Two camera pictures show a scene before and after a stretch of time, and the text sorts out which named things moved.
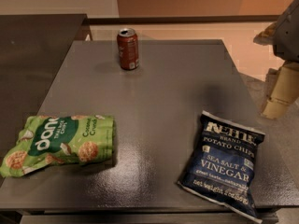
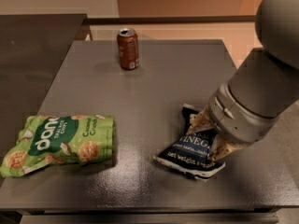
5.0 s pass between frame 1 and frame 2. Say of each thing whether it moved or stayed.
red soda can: stayed
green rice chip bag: stayed
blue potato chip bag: moved
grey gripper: moved
